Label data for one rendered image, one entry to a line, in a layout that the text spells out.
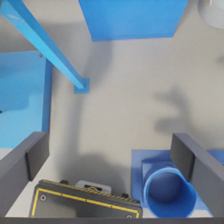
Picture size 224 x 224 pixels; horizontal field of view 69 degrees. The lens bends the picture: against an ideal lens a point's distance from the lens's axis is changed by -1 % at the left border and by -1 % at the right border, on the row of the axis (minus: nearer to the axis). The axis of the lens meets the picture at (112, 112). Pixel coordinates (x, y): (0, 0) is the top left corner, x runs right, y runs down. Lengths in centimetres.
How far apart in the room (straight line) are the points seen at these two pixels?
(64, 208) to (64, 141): 53
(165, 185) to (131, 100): 69
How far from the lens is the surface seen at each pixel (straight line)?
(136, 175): 140
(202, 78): 158
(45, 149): 17
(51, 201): 123
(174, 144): 17
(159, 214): 113
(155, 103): 142
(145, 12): 136
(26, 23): 75
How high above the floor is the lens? 137
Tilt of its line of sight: 80 degrees down
